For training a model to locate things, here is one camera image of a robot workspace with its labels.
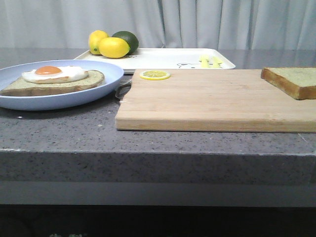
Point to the light blue round plate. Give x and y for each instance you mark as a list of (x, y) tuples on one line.
[(112, 73)]

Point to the fried egg toy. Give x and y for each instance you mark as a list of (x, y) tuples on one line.
[(53, 74)]

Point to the bread slice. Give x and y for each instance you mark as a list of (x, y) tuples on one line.
[(297, 82), (21, 87)]

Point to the white bear-print tray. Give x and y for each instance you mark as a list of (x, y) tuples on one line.
[(161, 58)]

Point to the wooden cutting board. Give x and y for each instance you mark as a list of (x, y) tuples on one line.
[(213, 100)]

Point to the yellow lemon slice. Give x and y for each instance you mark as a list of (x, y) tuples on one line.
[(154, 75)]

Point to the yellow plastic fork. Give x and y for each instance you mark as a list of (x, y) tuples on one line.
[(204, 61)]

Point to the yellow plastic knife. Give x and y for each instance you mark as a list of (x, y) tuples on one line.
[(216, 62)]

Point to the front yellow lemon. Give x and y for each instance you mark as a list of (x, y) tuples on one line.
[(113, 47)]

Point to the green lime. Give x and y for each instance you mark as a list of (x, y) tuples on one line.
[(130, 38)]

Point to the rear yellow lemon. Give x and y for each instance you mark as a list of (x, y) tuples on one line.
[(94, 39)]

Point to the grey curtain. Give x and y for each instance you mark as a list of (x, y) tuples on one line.
[(218, 24)]

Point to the metal cutting board handle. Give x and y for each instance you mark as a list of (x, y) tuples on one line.
[(122, 90)]

